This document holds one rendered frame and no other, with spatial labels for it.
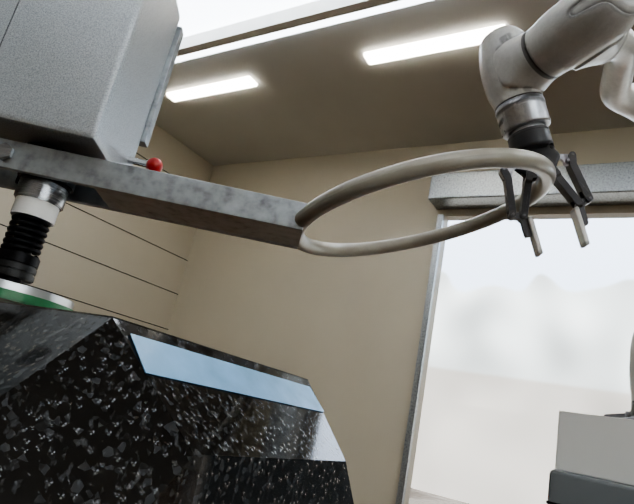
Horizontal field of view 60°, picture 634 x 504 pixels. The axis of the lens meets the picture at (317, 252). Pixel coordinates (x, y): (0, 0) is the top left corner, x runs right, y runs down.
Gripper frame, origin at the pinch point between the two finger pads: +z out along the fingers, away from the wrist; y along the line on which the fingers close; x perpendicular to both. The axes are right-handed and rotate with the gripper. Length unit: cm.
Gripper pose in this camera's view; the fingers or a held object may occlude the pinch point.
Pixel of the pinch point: (557, 235)
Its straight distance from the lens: 106.0
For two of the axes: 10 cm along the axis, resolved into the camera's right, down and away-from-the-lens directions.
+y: -9.7, 2.0, 1.0
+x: -1.5, -2.2, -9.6
